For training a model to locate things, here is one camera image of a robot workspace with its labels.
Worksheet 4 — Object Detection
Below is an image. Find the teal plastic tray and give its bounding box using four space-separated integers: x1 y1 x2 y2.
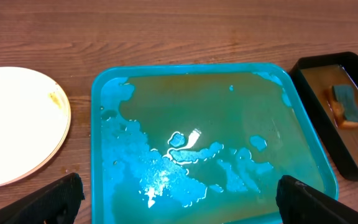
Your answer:
91 63 339 223

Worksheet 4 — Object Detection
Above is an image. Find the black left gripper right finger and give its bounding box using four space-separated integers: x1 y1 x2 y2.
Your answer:
276 175 358 224

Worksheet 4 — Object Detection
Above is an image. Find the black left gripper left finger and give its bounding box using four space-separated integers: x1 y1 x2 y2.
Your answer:
0 173 85 224

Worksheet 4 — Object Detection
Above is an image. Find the green and orange sponge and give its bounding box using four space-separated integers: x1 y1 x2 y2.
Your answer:
324 84 358 129

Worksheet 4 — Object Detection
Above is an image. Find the white plate with sauce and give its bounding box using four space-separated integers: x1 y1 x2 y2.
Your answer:
0 67 71 186

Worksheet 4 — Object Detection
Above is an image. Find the black water tray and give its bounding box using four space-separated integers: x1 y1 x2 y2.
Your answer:
289 52 358 181

